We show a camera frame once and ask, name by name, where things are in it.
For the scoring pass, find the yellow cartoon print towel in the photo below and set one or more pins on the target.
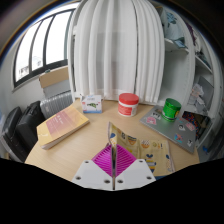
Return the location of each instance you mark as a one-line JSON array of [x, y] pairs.
[[156, 153]]

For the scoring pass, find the silver laptop with stickers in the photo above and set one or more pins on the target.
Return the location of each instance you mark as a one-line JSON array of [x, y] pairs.
[[173, 131]]

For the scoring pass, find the silver ribbed suitcase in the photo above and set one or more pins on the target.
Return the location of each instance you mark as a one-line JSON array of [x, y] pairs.
[[55, 103]]

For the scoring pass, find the white shelf unit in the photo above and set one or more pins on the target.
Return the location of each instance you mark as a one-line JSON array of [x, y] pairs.
[[200, 80]]

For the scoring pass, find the yellow and red book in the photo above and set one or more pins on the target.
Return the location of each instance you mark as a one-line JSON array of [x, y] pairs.
[[61, 125]]

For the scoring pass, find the white curtain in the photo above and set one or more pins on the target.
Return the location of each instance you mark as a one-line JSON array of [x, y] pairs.
[[116, 50]]

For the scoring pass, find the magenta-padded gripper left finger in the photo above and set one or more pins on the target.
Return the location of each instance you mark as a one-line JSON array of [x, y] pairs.
[[90, 173]]

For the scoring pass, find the white jar with red lid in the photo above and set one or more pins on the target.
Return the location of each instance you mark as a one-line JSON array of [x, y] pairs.
[[128, 105]]

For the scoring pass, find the black suitcase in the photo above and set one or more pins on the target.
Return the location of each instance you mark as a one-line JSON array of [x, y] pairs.
[[11, 136]]

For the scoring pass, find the black framed window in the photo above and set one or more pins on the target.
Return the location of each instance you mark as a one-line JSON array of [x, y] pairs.
[[40, 43]]

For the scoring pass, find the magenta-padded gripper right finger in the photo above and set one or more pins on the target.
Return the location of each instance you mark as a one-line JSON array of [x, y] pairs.
[[136, 173]]

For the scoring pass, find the green round tin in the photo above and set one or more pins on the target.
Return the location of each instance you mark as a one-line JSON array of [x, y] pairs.
[[171, 109]]

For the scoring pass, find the brown cardboard box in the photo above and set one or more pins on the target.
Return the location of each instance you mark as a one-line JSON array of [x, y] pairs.
[[55, 80]]

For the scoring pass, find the small white printed box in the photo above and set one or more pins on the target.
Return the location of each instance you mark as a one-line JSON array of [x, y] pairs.
[[91, 104]]

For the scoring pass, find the black bag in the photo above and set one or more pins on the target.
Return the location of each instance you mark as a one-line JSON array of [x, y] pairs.
[[29, 125]]

